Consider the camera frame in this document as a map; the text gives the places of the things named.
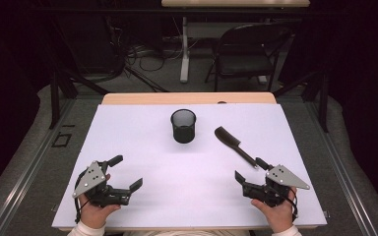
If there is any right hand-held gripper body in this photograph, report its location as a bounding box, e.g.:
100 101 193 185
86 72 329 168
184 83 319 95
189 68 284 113
242 164 311 208

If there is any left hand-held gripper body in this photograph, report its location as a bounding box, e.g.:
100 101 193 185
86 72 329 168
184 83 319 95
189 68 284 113
72 159 132 208

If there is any dark brown comb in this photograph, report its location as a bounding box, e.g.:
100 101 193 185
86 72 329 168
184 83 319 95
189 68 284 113
214 126 260 169

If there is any black mesh cup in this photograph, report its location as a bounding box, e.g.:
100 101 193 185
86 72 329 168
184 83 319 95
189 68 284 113
170 108 198 145

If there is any person's left hand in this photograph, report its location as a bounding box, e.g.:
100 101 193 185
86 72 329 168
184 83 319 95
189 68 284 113
78 173 122 230

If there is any person's right hand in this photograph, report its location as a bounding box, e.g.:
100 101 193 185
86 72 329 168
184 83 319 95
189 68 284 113
250 186 298 234

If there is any black metal stand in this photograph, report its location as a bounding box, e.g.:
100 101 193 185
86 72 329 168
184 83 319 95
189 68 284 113
47 63 111 131
273 70 330 134

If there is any light wooden table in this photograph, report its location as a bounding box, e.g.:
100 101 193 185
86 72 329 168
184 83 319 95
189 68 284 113
58 91 323 233

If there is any black folding chair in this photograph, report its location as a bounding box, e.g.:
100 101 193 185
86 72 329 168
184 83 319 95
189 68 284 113
204 23 293 93

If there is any dark curtain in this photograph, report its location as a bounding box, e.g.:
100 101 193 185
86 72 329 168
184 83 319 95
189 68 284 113
324 0 378 212
0 0 42 205

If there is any wooden desk with white leg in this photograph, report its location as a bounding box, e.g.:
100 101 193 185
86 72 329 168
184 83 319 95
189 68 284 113
160 0 311 84

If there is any left hand-held gripper cable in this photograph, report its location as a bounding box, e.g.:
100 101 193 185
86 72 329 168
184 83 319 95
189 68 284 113
74 175 91 224

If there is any hand-held gripper cable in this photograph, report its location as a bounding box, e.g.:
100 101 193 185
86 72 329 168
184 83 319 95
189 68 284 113
283 186 300 221
74 175 91 224

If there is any right hand-held gripper cable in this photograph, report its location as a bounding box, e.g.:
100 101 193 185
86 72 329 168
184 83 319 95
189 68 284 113
283 186 300 221

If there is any metal floor rail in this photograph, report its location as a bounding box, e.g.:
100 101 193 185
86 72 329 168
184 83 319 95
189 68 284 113
0 97 77 236
307 97 378 236

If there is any bundle of floor cables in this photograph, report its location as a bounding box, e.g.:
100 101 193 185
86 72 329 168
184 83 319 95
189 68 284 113
111 19 186 74

